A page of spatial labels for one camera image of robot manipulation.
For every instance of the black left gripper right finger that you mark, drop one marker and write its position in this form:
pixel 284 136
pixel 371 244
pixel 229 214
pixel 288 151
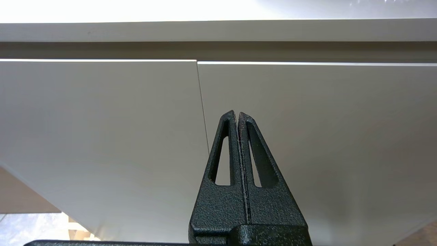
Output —
pixel 273 208

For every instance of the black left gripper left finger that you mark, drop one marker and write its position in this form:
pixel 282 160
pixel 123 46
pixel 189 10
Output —
pixel 218 208

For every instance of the white cabinet door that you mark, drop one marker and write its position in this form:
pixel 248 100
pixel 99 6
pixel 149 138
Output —
pixel 102 136
pixel 341 136

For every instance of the white sideboard cabinet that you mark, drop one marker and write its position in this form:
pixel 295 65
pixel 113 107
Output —
pixel 205 32

